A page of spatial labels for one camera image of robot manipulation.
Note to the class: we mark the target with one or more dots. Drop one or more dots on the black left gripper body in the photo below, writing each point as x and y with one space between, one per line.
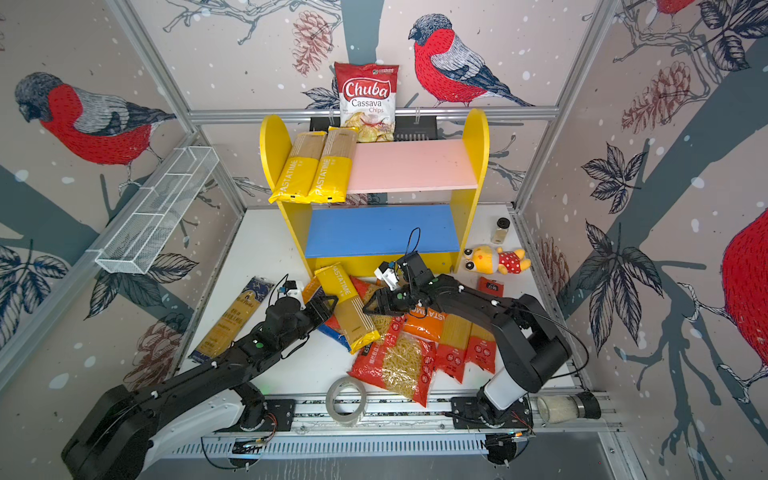
311 315

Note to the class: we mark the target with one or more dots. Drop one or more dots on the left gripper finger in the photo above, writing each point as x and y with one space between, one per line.
329 298
328 315

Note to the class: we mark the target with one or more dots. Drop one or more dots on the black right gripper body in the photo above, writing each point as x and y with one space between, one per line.
400 300

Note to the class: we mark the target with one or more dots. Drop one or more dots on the red spaghetti bag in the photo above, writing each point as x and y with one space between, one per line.
482 349
452 347

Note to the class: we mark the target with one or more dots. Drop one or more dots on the yellow Pastatime spaghetti bag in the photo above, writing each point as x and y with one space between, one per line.
332 176
299 170

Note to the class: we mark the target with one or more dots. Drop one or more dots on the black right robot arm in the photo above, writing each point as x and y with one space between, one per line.
531 345

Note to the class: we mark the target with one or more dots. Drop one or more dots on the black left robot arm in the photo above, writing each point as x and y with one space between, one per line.
115 436

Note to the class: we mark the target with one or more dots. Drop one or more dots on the blue orange pasta bag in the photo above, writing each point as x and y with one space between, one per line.
314 294

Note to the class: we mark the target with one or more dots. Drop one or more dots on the orange Pastatime pasta bag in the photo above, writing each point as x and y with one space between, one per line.
427 325

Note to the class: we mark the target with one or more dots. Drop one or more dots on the yellow shelf pink blue boards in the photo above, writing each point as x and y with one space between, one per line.
360 238

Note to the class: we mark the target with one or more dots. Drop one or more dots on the black rack behind shelf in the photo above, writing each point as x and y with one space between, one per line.
407 128

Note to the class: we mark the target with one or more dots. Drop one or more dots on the red macaroni bag lower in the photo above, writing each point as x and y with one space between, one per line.
399 363

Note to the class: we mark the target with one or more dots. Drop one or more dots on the dark blue spaghetti bag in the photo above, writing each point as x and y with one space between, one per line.
220 337

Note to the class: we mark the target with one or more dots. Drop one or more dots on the clear tape roll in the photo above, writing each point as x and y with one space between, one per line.
346 401

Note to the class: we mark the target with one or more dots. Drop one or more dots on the yellow plush toy red dress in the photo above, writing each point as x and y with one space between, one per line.
490 260

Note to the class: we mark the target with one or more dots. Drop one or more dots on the small spice jar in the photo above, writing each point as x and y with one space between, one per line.
502 227

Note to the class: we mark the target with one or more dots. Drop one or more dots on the glass jar black lid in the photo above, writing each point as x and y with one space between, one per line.
555 409

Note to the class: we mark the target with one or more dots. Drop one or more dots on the red Chuba cassava chips bag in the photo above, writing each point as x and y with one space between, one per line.
367 100

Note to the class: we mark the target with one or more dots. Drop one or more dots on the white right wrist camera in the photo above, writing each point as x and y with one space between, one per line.
389 274

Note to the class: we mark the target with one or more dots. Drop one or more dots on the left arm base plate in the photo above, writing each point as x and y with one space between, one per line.
275 415

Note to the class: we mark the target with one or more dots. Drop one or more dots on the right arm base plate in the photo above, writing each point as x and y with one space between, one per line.
476 413

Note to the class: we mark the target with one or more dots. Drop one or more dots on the white wire mesh basket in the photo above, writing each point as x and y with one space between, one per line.
140 239

